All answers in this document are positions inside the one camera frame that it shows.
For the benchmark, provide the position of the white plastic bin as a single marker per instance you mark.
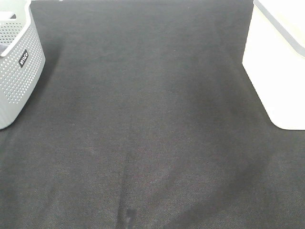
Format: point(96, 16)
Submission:
point(274, 60)

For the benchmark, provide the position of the grey perforated basket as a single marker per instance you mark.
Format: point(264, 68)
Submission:
point(21, 58)

